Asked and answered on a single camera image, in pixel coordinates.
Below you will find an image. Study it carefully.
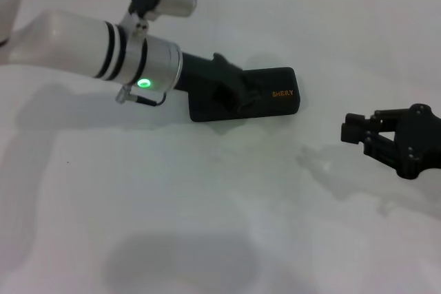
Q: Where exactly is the black glasses case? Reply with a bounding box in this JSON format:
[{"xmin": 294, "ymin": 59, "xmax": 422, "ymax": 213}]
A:
[{"xmin": 187, "ymin": 66, "xmax": 303, "ymax": 123}]

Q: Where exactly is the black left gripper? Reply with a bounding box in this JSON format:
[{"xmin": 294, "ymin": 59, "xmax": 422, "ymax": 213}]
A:
[{"xmin": 174, "ymin": 52, "xmax": 263, "ymax": 114}]

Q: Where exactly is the left gripper cable with plug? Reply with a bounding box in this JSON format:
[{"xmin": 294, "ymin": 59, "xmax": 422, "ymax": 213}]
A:
[{"xmin": 115, "ymin": 85, "xmax": 169, "ymax": 107}]

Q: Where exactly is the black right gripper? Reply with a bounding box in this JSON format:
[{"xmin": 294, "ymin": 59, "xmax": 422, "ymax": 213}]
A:
[{"xmin": 340, "ymin": 103, "xmax": 441, "ymax": 181}]

